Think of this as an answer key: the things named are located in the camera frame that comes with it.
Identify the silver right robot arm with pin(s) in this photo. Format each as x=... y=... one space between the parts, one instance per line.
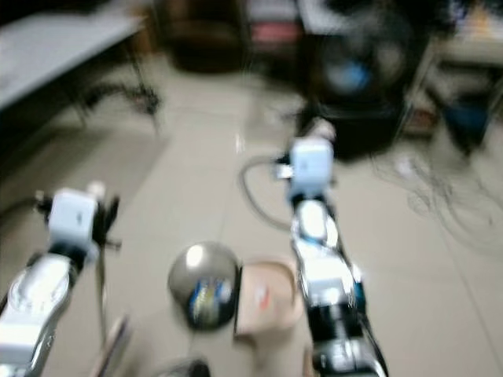
x=328 y=287

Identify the black floor fan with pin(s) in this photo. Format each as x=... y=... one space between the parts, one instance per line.
x=361 y=75

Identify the silver domed bin lid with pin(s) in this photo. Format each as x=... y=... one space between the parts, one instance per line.
x=204 y=284

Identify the brown chair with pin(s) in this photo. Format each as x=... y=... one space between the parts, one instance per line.
x=196 y=38

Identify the black robot foot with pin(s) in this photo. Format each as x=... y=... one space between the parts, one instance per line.
x=179 y=367

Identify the white folding table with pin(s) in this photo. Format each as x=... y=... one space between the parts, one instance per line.
x=55 y=55

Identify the blue box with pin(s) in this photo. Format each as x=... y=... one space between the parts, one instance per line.
x=465 y=118

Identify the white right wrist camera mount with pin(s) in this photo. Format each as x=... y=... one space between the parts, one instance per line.
x=310 y=169

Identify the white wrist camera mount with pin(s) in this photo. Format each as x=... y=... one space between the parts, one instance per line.
x=75 y=220
x=310 y=169

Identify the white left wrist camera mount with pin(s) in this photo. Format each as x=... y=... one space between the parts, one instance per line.
x=75 y=220

